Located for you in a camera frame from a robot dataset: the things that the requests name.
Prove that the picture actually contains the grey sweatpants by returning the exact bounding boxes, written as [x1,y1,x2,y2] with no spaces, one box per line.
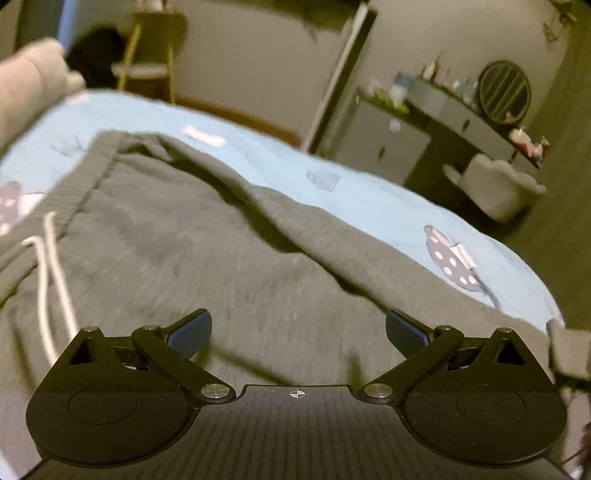
[1,132,550,475]

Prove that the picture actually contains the grey pleated curtain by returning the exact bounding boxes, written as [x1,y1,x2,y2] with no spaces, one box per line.
[509,22,590,329]

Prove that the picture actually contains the grey scalloped chair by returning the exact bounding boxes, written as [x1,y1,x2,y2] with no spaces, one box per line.
[442,154,547,224]

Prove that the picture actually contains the grey bedside cabinet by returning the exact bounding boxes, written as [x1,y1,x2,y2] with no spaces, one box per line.
[331,94,431,185]

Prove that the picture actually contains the light blue bed sheet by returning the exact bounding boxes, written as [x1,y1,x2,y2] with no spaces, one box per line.
[1,90,562,329]

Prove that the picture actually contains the pink plush on desk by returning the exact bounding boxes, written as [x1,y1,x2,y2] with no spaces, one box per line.
[509,128,550,164]

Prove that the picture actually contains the grey vanity desk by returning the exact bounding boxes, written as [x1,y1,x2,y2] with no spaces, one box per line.
[406,79,539,175]

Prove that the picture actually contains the round vanity mirror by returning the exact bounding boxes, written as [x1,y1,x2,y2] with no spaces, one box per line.
[478,60,532,125]

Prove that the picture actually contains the yellow leg side table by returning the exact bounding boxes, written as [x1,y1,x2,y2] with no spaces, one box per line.
[111,10,188,104]

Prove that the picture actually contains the black bag on floor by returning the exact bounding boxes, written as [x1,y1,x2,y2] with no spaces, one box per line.
[66,27,126,89]

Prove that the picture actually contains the white pants drawstring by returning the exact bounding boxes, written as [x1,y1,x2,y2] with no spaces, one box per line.
[20,210,80,366]

